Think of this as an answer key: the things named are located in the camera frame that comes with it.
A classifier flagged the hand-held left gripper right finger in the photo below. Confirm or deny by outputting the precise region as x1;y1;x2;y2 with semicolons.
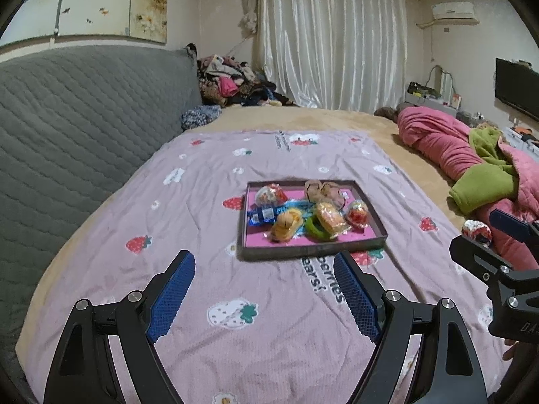
332;250;489;404

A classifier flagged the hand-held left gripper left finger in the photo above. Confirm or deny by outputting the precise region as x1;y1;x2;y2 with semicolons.
43;249;196;404

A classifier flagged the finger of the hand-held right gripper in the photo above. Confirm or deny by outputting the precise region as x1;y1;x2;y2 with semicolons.
488;209;539;245
448;233;512;278

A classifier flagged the dark shallow cardboard tray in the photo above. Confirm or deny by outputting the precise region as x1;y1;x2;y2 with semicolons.
236;179;388;262

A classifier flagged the green fuzzy hair ring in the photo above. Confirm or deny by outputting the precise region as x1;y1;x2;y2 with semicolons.
304;214;333;240

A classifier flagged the orange cracker packet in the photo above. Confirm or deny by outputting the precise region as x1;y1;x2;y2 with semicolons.
314;202;352;238

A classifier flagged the blue and red toy egg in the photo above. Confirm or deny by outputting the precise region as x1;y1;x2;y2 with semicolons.
345;199;370;230

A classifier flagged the yellow cracker packet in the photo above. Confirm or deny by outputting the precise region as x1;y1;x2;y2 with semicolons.
269;209;304;243

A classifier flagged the beige scrunchie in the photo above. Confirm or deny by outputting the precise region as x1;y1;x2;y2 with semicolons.
304;179;344;205

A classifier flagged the blue snack packet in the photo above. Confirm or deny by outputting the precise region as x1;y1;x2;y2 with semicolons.
246;204;279;226

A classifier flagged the white and red toy egg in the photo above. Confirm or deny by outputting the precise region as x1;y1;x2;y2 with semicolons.
255;183;289;209

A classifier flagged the red and white crochet item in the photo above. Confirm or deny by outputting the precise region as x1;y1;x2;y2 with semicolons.
462;220;493;249

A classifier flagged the green blanket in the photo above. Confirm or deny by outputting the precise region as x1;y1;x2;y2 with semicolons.
450;127;520;215

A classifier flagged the pink book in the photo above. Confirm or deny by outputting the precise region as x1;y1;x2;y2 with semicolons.
244;185;380;247

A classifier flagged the purple printed blanket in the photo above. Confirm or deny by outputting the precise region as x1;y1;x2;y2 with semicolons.
19;128;512;404

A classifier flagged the pink quilt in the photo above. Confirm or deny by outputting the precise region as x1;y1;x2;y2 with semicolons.
397;107;539;270

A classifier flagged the black television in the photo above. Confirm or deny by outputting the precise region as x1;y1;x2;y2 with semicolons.
495;58;539;115

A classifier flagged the grey dressing table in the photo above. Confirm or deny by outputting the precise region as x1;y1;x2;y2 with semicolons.
406;93;459;112

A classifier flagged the vanity mirror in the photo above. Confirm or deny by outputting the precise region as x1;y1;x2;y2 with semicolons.
430;66;455;97

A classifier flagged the black bag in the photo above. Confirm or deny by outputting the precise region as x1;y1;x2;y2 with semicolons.
408;82;439;97

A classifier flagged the dark brown pillow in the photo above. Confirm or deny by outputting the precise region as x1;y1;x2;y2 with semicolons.
374;106;401;123

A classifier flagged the blue knitted cloth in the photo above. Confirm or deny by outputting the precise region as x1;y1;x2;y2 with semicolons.
181;105;222;131

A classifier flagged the grey quilted headboard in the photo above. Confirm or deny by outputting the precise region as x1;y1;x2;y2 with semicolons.
0;44;203;278

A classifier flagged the white air conditioner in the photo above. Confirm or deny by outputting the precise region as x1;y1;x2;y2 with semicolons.
432;2;478;24

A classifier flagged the pile of clothes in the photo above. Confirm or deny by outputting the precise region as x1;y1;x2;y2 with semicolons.
198;55;295;108

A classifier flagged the white curtain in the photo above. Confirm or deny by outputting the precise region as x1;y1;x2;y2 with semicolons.
253;0;407;114

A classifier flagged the curtain tie bundle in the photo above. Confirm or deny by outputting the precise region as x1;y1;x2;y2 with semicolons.
238;12;258;34

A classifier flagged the painted wall picture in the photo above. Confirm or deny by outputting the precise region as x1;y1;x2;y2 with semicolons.
0;0;169;47

